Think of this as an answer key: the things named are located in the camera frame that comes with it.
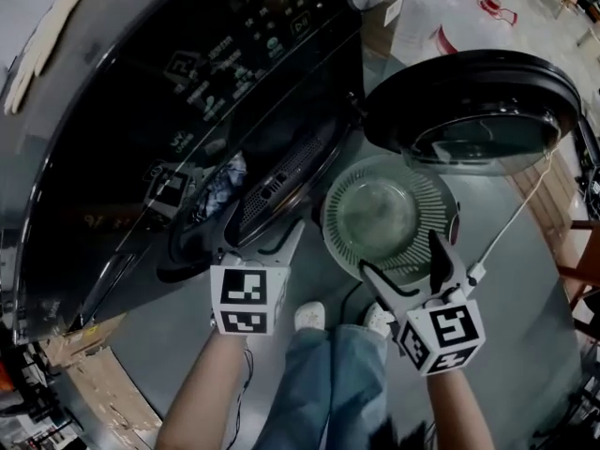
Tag person's left white shoe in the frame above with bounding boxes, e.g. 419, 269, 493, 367
293, 300, 327, 333

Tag person's right white shoe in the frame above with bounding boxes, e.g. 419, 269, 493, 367
363, 301, 398, 339

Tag thick black cable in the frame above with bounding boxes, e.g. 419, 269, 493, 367
338, 277, 369, 325

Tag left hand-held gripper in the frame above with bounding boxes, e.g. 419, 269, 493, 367
208, 217, 307, 338

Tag wooden slat platform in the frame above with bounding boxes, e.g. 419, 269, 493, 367
507, 156, 588, 277

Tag blue white patterned clothes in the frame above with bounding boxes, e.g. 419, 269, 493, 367
204, 151, 249, 218

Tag cream work glove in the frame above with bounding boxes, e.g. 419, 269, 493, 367
3, 0, 103, 115

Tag round slatted laundry basket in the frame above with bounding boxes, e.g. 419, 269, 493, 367
321, 153, 464, 284

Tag person's white shoe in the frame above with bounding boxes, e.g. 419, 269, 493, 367
363, 301, 398, 339
293, 300, 327, 333

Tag cardboard boxes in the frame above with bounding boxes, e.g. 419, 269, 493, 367
65, 349, 164, 450

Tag round black washer door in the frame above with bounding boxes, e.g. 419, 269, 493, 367
363, 48, 585, 178

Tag person's blue jeans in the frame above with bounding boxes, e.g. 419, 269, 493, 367
259, 323, 391, 450

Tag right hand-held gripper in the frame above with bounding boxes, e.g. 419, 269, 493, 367
358, 229, 486, 378

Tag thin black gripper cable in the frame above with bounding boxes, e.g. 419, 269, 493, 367
231, 335, 255, 450

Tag person's right forearm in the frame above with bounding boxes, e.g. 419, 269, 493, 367
424, 363, 499, 450

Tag person's left forearm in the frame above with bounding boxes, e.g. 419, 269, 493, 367
154, 333, 250, 450

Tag black washing machine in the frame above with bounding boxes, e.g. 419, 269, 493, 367
0, 0, 585, 346

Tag brown wooden chair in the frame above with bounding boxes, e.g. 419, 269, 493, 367
556, 219, 600, 342

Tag white cable with adapter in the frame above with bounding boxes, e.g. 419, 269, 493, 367
467, 150, 564, 287

